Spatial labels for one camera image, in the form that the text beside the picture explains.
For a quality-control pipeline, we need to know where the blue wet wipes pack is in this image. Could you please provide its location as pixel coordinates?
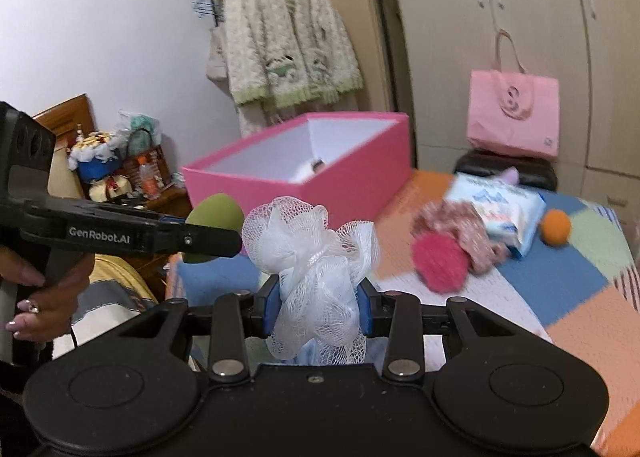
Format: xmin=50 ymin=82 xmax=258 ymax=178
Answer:
xmin=442 ymin=172 xmax=547 ymax=258

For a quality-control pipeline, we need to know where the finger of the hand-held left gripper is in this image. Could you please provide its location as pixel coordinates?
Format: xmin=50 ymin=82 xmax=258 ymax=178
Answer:
xmin=65 ymin=200 xmax=189 ymax=227
xmin=147 ymin=220 xmax=244 ymax=259

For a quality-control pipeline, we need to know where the black suitcase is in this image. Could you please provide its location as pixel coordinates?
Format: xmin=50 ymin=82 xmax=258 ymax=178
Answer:
xmin=452 ymin=150 xmax=558 ymax=192

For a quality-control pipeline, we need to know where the brown woven basket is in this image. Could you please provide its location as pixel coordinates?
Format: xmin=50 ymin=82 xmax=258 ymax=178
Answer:
xmin=120 ymin=144 xmax=168 ymax=188

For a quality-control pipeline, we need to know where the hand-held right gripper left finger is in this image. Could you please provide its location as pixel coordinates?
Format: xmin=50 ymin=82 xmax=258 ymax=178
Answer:
xmin=119 ymin=276 xmax=282 ymax=384

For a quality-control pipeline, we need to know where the orange label plastic bottle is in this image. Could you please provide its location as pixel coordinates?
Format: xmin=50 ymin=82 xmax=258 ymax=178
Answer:
xmin=136 ymin=156 xmax=161 ymax=199

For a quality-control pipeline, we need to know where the white and green fleece cardigan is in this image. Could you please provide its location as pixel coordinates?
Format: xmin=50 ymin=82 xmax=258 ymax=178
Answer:
xmin=220 ymin=0 xmax=365 ymax=108

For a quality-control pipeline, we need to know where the orange makeup sponge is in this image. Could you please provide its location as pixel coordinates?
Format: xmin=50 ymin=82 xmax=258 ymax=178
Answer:
xmin=540 ymin=208 xmax=572 ymax=248

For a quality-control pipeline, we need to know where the beige wardrobe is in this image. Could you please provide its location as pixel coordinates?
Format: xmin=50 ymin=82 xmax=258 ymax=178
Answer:
xmin=382 ymin=0 xmax=640 ymax=238

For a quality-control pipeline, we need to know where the cream and red trinket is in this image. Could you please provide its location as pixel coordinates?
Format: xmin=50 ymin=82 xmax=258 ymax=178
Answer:
xmin=89 ymin=176 xmax=132 ymax=202

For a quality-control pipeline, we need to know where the pink tote bag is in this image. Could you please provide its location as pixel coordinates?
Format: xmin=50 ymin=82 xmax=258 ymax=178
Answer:
xmin=466 ymin=30 xmax=561 ymax=160

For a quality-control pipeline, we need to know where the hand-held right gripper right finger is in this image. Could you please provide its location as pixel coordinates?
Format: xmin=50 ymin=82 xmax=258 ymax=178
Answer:
xmin=356 ymin=278 xmax=507 ymax=382

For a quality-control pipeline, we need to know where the blue wrapped flower bouquet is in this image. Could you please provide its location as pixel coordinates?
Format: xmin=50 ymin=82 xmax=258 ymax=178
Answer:
xmin=67 ymin=130 xmax=126 ymax=184

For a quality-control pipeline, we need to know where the pink fluffy ball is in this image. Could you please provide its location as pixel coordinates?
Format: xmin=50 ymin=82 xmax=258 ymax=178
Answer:
xmin=411 ymin=232 xmax=472 ymax=295

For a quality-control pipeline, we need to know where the yellow and grey pillow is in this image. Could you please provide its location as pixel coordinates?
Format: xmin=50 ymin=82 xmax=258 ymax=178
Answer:
xmin=52 ymin=253 xmax=166 ymax=360

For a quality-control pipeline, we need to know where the green makeup sponge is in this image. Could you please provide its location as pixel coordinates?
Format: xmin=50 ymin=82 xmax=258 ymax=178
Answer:
xmin=181 ymin=193 xmax=246 ymax=265

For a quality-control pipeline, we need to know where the clear plastic bag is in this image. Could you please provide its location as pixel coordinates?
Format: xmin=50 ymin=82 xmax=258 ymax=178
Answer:
xmin=117 ymin=110 xmax=162 ymax=148

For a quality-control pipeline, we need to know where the person's left hand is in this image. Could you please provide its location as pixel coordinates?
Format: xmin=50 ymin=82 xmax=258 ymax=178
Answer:
xmin=0 ymin=243 xmax=96 ymax=344

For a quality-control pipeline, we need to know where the pink storage box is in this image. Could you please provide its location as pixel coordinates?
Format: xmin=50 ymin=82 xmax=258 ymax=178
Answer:
xmin=181 ymin=111 xmax=412 ymax=244

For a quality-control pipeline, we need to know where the white mesh bath pouf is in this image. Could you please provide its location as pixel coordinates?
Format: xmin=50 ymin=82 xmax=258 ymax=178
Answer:
xmin=241 ymin=196 xmax=382 ymax=367

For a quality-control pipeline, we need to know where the wooden nightstand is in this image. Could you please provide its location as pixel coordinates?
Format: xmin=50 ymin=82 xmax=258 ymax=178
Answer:
xmin=90 ymin=184 xmax=193 ymax=285

